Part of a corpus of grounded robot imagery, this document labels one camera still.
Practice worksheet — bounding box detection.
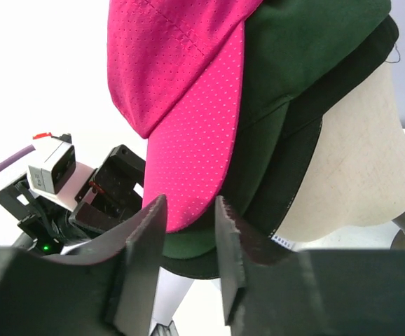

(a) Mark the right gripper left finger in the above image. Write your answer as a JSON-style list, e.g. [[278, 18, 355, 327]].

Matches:
[[0, 195, 167, 336]]

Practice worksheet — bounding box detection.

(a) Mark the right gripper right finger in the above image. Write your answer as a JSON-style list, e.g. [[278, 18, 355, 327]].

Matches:
[[215, 197, 405, 335]]

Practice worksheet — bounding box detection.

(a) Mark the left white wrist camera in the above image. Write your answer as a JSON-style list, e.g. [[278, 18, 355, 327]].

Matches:
[[27, 132, 95, 211]]

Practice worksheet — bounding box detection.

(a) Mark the pink perforated cap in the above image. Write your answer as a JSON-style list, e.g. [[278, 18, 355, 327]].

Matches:
[[107, 1, 259, 232]]

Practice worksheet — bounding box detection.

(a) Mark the wooden mannequin head stand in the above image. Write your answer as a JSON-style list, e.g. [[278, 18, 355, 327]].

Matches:
[[276, 63, 405, 242]]

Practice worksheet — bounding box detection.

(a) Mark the green NY baseball cap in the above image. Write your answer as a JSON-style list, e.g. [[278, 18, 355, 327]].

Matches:
[[160, 0, 392, 260]]

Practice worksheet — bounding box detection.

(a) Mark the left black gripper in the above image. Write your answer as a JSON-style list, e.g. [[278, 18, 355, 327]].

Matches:
[[0, 145, 145, 256]]

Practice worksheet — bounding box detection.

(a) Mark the black cap gold logo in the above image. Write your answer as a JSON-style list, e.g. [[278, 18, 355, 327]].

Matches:
[[161, 16, 399, 279]]

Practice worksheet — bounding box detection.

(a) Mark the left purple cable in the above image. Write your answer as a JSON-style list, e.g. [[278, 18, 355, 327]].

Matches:
[[0, 143, 35, 192]]

